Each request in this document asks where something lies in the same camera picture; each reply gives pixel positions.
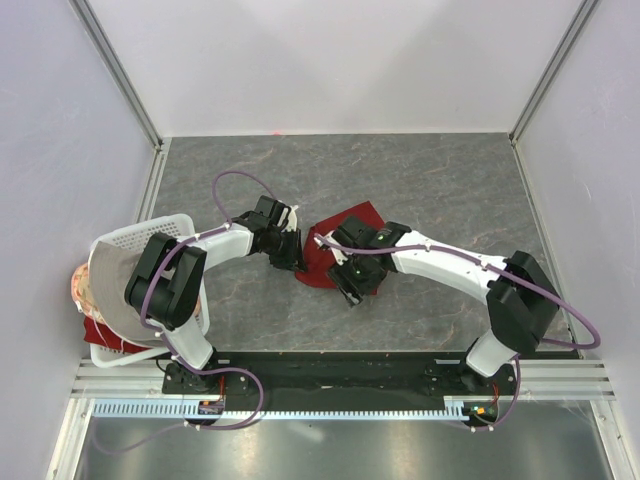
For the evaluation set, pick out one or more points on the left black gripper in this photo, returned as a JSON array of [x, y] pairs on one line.
[[294, 258]]

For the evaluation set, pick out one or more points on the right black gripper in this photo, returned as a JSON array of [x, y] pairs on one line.
[[339, 274]]

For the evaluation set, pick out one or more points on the red cloth napkin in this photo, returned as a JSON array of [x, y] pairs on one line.
[[319, 261]]

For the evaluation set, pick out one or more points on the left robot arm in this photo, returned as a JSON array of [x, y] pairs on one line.
[[164, 286]]

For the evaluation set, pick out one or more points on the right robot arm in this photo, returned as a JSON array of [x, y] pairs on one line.
[[517, 293]]

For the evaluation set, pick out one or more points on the white plastic basket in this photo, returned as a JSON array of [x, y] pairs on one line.
[[135, 238]]

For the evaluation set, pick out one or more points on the red cloth in basket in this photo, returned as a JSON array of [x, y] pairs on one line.
[[98, 333]]

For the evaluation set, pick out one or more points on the patterned plate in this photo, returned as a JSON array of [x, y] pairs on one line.
[[81, 293]]

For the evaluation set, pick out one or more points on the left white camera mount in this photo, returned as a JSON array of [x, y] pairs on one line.
[[289, 220]]

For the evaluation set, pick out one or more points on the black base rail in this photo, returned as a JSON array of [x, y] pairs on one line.
[[315, 379]]

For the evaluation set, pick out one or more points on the white slotted cable duct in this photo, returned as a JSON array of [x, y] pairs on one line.
[[196, 409]]

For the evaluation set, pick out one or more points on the left aluminium frame post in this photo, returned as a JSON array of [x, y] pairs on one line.
[[110, 58]]

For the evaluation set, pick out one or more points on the aluminium frame post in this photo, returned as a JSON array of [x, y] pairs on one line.
[[110, 58], [560, 55]]

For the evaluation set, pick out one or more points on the right aluminium frame post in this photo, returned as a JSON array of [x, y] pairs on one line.
[[560, 55]]

